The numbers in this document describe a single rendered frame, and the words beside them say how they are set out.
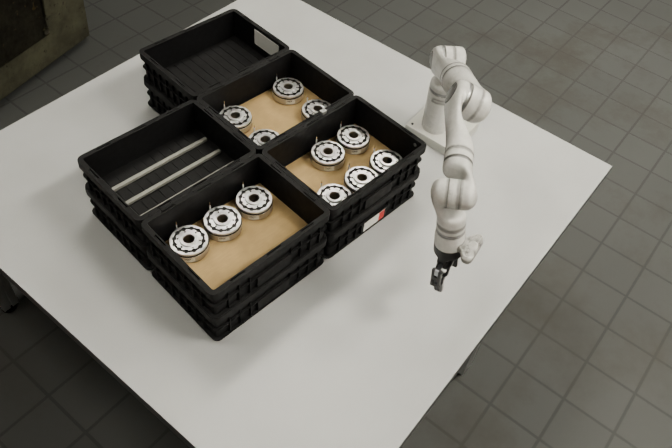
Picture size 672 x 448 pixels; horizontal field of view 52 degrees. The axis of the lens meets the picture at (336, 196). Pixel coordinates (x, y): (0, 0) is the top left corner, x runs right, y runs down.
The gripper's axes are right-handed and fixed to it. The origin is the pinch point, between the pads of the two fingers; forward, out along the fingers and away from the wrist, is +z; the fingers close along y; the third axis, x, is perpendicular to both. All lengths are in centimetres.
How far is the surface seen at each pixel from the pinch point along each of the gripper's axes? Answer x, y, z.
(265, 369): -30, 42, 10
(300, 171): -53, -11, -4
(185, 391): -42, 58, 7
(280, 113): -72, -29, -6
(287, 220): -45.5, 6.7, -3.9
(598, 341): 40, -68, 95
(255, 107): -80, -26, -7
